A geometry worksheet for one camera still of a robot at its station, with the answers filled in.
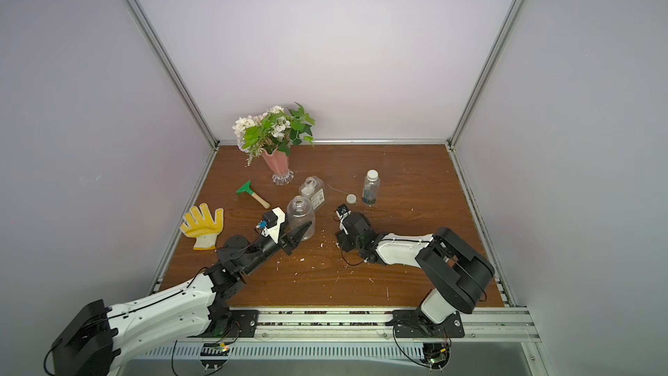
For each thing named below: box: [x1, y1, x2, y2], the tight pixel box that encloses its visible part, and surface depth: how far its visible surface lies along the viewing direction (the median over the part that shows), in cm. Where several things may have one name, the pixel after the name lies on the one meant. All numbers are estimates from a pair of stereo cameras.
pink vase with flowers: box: [232, 102, 316, 186], surface depth 89 cm
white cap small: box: [366, 168, 379, 182], surface depth 91 cm
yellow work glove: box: [179, 202, 224, 250], surface depth 95 cm
